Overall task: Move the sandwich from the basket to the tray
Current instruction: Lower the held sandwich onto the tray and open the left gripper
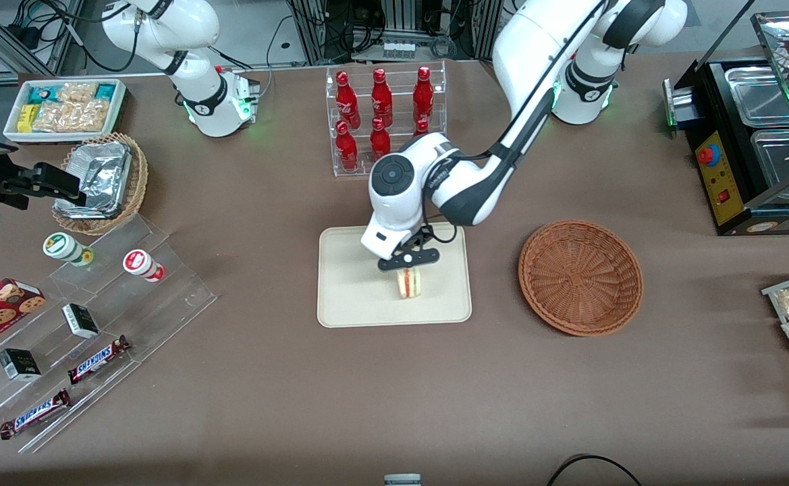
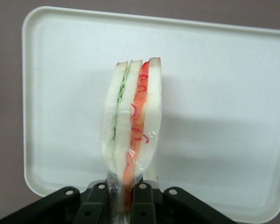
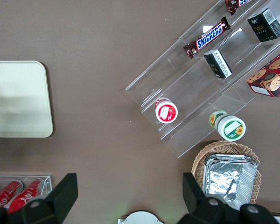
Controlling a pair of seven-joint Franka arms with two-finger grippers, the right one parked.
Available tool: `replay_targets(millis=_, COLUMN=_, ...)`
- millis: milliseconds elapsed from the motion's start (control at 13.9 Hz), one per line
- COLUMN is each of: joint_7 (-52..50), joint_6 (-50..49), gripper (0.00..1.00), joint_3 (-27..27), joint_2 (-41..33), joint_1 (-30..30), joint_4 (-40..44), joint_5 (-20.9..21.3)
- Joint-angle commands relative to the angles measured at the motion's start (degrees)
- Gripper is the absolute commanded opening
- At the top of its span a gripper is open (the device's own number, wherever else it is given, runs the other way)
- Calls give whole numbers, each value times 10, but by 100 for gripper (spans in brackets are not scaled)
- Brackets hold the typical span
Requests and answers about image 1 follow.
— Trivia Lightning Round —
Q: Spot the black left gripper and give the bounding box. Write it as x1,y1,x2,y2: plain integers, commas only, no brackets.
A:
377,225,441,286

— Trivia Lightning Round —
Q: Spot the triangular sandwich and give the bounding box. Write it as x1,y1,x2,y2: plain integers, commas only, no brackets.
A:
396,267,426,300

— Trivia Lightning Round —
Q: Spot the cream plastic tray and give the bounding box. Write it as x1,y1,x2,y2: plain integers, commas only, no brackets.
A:
317,222,473,329

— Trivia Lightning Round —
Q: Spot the light wicker basket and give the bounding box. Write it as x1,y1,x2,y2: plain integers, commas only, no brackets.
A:
52,132,148,236

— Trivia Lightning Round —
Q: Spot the brown wicker basket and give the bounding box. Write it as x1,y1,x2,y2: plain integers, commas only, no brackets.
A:
518,219,644,338

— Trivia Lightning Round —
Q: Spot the silver foil packet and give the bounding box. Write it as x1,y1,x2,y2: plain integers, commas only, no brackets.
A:
62,140,132,211
53,196,113,219

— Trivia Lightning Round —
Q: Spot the green lid drink cup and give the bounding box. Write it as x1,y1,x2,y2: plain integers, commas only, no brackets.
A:
43,232,95,267

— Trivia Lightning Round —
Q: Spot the large clear cracker bag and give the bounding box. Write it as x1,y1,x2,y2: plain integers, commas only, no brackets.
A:
32,99,110,134

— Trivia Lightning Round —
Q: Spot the small clear cracker bag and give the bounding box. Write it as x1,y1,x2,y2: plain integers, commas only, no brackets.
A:
56,82,99,104

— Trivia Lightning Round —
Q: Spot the white rectangular snack bin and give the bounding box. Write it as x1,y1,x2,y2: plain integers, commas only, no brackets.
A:
3,78,128,144

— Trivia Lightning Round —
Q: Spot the clear acrylic bottle rack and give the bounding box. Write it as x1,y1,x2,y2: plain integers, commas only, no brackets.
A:
325,59,447,178

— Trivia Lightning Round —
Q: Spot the red lid drink cup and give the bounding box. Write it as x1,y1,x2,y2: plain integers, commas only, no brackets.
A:
122,249,166,283

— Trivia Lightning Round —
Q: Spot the small black carton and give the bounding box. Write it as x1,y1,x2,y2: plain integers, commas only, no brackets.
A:
0,348,43,383
61,302,101,340

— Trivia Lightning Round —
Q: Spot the clear acrylic stepped stand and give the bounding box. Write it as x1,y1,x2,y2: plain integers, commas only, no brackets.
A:
0,215,218,455

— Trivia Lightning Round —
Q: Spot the snickers chocolate bar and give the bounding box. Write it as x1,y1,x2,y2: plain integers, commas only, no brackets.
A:
0,388,72,441
67,334,132,385

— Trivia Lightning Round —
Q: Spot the black hot food case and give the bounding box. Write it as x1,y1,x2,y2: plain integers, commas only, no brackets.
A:
664,10,789,237

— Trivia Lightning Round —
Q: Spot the steel food pan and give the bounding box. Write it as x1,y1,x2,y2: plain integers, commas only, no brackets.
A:
724,64,789,128
751,128,789,203

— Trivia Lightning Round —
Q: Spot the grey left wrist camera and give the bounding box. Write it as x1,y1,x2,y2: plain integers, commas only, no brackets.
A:
360,215,411,262

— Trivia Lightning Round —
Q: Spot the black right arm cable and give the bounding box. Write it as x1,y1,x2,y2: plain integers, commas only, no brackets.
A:
63,0,189,74

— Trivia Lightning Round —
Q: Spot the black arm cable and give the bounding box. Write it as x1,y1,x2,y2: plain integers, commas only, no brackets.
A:
458,0,607,163
63,0,189,74

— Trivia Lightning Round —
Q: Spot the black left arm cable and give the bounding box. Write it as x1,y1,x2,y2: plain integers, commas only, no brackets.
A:
458,0,607,163

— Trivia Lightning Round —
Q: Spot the black looped cable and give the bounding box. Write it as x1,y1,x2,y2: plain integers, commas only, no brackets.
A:
546,454,643,486

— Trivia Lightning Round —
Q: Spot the aluminium equipment frame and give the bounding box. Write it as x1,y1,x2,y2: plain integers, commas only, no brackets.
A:
285,0,506,66

